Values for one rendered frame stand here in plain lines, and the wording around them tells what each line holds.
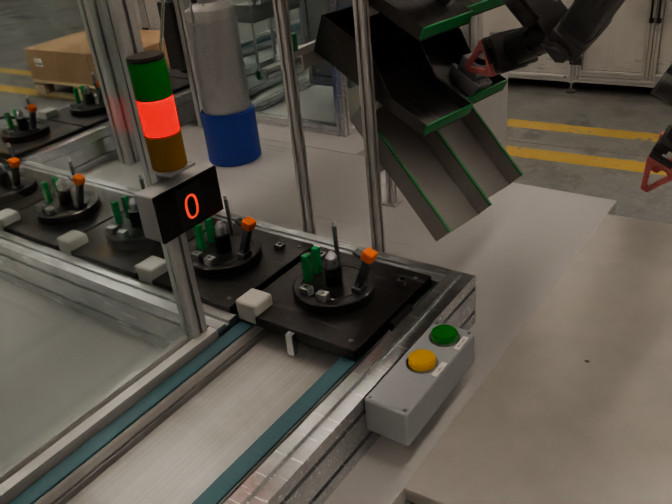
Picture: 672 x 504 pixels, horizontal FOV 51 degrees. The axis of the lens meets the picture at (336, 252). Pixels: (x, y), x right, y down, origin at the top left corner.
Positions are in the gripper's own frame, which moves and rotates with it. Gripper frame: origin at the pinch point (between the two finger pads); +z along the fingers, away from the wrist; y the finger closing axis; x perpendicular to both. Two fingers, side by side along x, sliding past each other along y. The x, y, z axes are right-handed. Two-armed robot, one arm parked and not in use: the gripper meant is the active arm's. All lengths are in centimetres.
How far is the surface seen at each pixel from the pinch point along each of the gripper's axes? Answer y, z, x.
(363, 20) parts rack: 24.9, -2.1, -11.4
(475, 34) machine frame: -102, 91, -20
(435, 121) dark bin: 18.0, -3.7, 7.7
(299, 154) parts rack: 28.5, 24.0, 5.1
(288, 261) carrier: 40, 22, 23
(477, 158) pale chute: -4.1, 11.3, 17.2
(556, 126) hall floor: -264, 196, 30
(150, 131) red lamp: 66, -2, -3
